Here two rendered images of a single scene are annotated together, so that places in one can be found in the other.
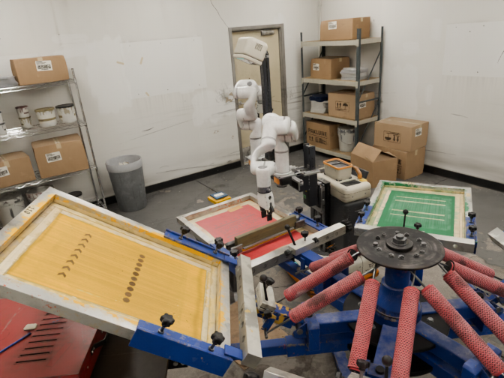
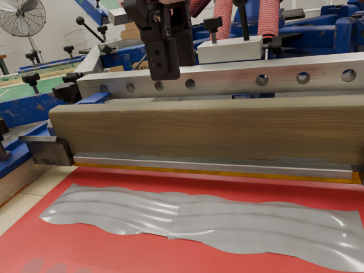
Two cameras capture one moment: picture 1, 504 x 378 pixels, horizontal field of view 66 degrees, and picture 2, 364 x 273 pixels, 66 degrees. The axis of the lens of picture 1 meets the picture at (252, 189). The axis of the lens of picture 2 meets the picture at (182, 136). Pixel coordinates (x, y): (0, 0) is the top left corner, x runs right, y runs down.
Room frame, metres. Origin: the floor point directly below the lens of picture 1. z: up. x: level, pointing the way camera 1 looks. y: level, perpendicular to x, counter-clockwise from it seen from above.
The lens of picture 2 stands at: (2.11, 0.19, 1.17)
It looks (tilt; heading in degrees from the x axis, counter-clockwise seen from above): 26 degrees down; 235
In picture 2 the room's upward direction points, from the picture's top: 10 degrees counter-clockwise
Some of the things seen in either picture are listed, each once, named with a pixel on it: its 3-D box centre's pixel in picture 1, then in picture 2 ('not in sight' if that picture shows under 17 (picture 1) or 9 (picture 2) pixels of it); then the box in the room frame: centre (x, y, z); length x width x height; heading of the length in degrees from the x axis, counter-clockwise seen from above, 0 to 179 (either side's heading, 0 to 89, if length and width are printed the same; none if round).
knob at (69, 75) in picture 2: (343, 226); (80, 87); (1.91, -0.49, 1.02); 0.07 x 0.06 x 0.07; 32
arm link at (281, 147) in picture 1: (282, 139); not in sight; (2.54, -0.23, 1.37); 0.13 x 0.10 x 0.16; 76
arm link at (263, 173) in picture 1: (266, 173); not in sight; (1.96, -0.08, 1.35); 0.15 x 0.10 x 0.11; 165
